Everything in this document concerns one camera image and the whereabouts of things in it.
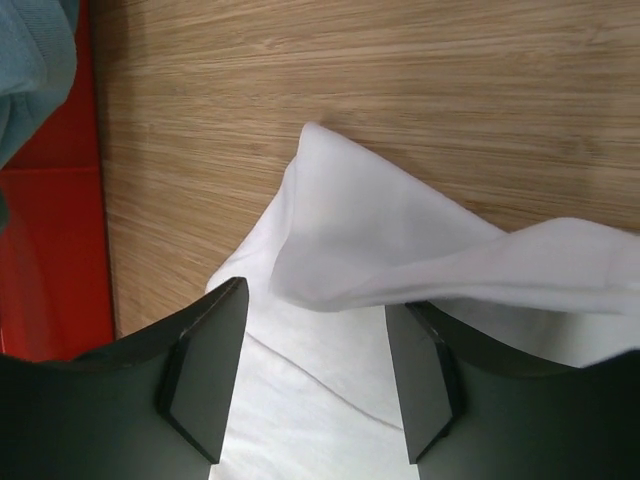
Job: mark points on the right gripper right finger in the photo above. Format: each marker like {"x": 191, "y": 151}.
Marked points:
{"x": 473, "y": 407}

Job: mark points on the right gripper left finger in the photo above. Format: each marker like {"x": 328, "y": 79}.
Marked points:
{"x": 152, "y": 405}

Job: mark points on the blue-grey t-shirt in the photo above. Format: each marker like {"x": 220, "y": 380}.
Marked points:
{"x": 38, "y": 66}

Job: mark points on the red plastic bin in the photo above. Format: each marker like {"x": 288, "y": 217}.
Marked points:
{"x": 55, "y": 285}

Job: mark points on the white printed t-shirt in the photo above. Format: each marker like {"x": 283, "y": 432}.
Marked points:
{"x": 347, "y": 234}

